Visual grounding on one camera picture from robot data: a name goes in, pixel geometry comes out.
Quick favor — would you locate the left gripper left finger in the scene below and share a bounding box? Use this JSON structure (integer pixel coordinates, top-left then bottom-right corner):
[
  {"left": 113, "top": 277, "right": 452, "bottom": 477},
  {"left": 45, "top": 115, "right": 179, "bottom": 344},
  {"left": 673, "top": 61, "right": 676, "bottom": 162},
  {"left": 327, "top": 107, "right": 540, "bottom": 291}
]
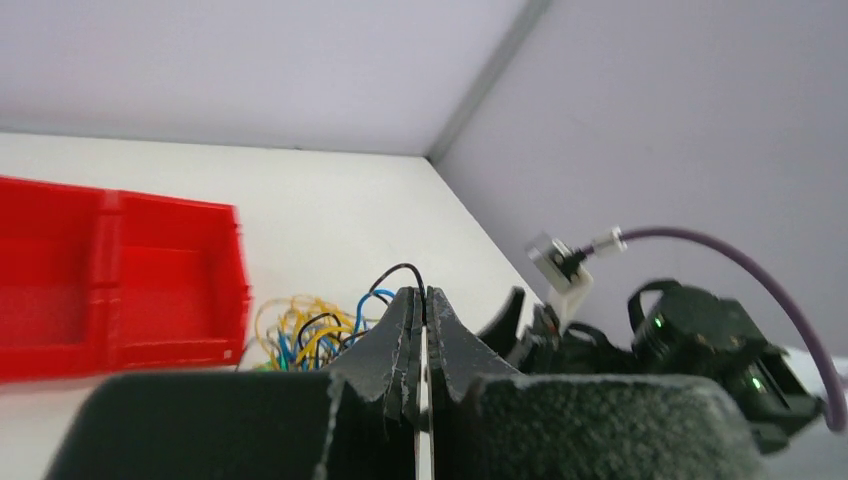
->
[{"left": 46, "top": 287, "right": 422, "bottom": 479}]

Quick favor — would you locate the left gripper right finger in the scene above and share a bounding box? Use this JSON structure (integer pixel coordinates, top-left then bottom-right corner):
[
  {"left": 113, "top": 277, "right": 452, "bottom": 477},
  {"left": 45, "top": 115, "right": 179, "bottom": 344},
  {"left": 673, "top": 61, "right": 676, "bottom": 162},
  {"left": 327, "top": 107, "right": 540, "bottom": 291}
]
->
[{"left": 426, "top": 288, "right": 768, "bottom": 479}]

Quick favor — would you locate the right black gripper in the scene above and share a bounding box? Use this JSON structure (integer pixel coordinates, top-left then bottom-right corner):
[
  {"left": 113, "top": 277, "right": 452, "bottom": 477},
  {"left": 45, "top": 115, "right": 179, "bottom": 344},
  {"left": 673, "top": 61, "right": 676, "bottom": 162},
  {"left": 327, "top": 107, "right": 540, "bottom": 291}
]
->
[{"left": 478, "top": 287, "right": 636, "bottom": 375}]

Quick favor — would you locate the coloured wire bundle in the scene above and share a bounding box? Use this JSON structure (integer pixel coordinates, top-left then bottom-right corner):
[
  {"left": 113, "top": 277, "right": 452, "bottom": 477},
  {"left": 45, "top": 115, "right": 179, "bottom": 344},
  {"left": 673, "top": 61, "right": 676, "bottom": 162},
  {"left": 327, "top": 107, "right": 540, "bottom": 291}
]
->
[{"left": 238, "top": 262, "right": 429, "bottom": 374}]

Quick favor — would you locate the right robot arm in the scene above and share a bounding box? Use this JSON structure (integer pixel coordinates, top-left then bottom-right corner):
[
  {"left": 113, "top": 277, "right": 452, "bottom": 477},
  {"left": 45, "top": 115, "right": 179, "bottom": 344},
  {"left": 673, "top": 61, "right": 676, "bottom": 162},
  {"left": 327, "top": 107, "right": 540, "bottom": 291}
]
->
[{"left": 478, "top": 279, "right": 824, "bottom": 455}]

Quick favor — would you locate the red plastic bin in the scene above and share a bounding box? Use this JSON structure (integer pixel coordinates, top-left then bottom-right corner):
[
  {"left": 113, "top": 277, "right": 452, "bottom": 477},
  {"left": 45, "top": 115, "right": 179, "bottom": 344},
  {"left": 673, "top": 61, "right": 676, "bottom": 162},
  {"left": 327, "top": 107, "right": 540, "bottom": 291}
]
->
[{"left": 1, "top": 177, "right": 250, "bottom": 383}]

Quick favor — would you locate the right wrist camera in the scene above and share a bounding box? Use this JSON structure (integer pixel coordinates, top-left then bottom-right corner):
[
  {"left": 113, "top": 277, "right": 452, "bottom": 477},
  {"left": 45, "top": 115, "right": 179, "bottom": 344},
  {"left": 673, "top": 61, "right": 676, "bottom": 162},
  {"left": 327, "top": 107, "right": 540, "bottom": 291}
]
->
[{"left": 526, "top": 233, "right": 594, "bottom": 329}]

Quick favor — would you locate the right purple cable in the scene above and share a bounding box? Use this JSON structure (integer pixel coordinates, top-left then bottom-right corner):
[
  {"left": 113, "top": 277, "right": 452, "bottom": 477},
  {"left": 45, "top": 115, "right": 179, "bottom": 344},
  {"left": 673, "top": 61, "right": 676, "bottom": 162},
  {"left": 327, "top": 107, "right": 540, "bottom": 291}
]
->
[{"left": 582, "top": 226, "right": 848, "bottom": 435}]

